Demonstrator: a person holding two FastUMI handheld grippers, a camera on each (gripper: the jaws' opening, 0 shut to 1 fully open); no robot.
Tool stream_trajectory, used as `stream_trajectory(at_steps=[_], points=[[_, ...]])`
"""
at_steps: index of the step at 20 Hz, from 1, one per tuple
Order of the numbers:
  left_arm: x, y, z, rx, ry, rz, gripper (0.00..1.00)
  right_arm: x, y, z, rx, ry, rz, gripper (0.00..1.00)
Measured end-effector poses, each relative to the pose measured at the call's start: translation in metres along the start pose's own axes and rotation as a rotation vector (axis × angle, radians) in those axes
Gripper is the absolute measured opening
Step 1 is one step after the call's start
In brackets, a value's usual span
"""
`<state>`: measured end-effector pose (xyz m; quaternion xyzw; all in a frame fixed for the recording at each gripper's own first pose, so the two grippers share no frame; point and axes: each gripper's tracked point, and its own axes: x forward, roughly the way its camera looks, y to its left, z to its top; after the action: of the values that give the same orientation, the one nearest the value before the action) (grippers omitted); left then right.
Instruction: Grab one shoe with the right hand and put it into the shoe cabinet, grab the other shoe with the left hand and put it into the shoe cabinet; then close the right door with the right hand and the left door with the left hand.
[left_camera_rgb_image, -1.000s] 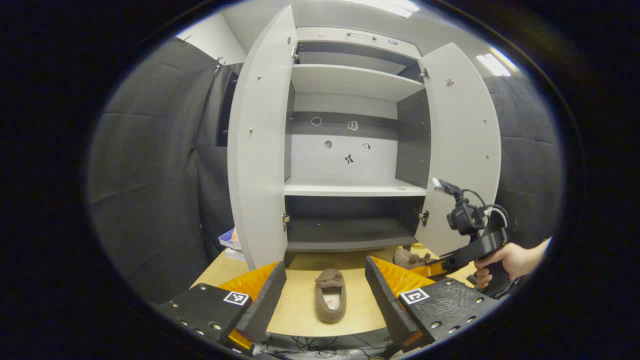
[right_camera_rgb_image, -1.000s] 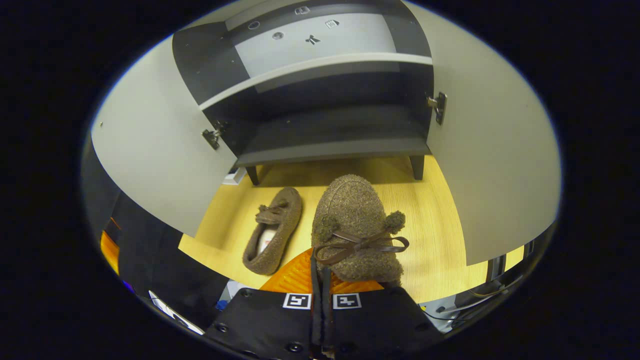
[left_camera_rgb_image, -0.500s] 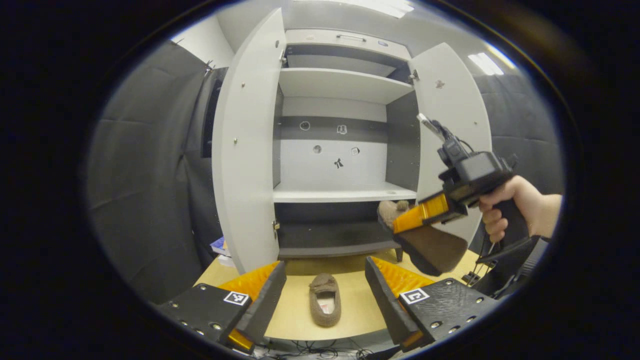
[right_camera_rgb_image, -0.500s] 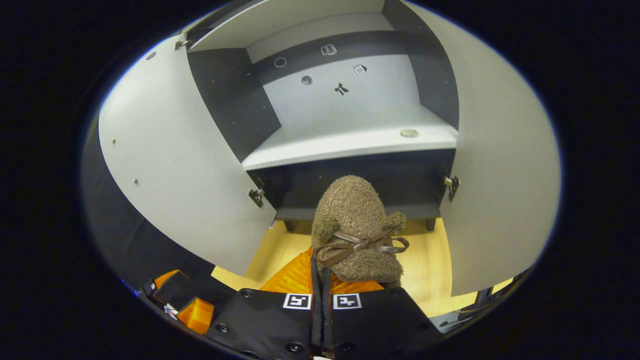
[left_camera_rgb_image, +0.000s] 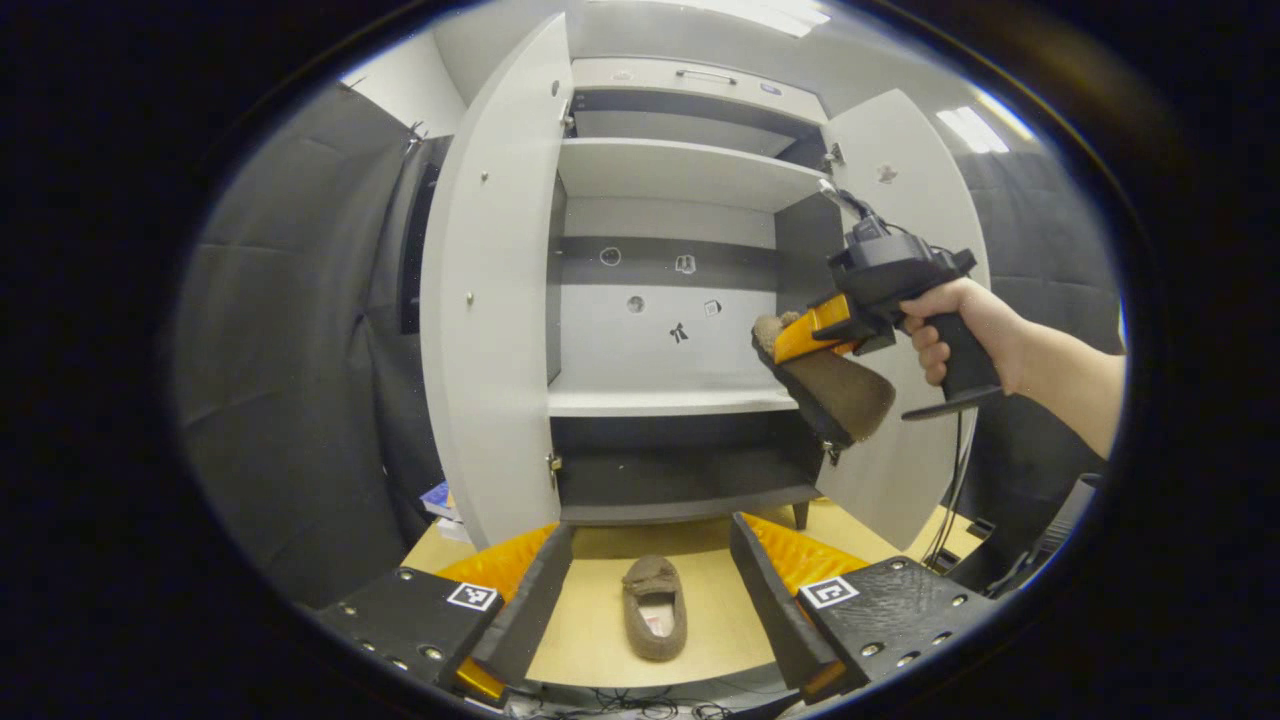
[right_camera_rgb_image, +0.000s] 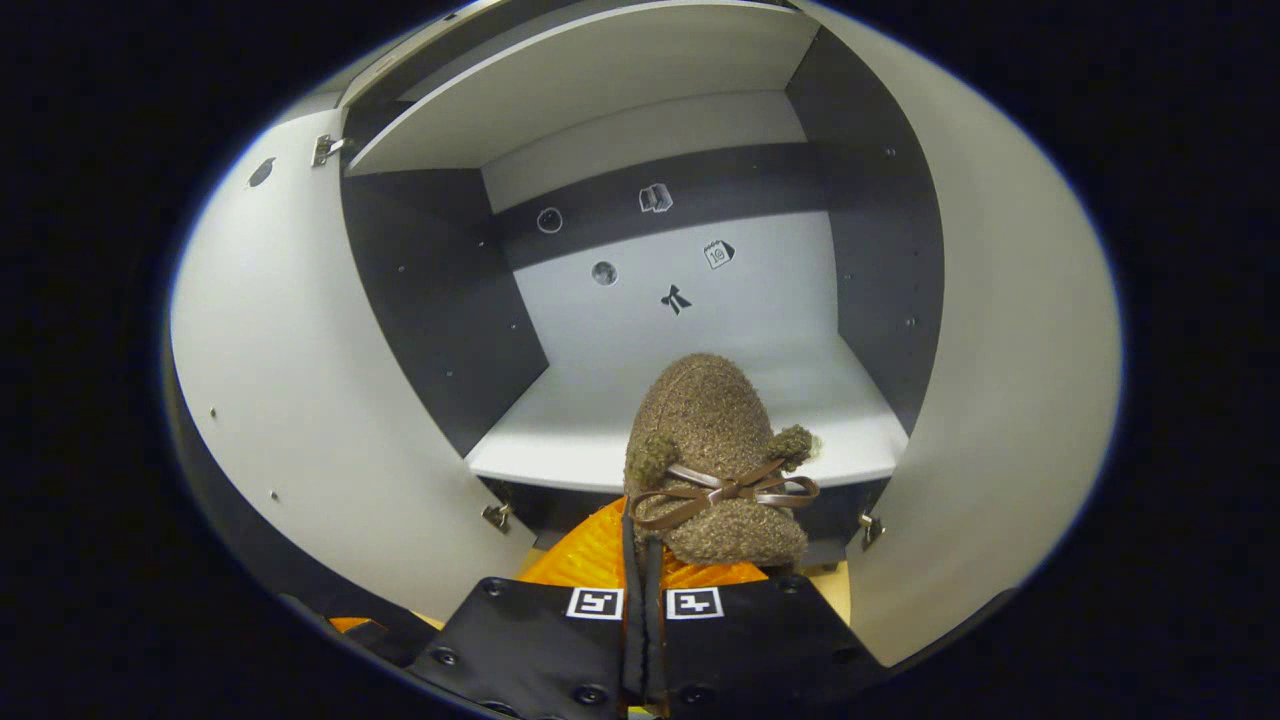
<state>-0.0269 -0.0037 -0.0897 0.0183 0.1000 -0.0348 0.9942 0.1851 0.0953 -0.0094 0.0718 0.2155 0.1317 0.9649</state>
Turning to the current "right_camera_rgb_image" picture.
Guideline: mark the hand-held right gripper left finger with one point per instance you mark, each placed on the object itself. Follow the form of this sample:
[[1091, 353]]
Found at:
[[540, 650]]

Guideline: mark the white and grey shoe cabinet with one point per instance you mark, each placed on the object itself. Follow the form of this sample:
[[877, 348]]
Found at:
[[650, 130]]

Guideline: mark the metal door hinge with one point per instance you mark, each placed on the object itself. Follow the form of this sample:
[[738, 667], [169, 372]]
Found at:
[[326, 148], [497, 517], [870, 530]]

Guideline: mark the brown fuzzy shoe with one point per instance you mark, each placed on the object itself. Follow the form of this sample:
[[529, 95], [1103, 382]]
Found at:
[[710, 420]]

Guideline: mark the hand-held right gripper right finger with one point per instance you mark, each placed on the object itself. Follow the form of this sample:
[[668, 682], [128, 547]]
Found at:
[[760, 650]]

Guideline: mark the white cabinet door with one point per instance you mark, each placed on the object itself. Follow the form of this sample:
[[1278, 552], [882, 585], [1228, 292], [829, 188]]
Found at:
[[1000, 350], [300, 350]]

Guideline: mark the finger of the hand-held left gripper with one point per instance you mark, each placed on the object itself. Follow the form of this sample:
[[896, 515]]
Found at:
[[350, 624]]

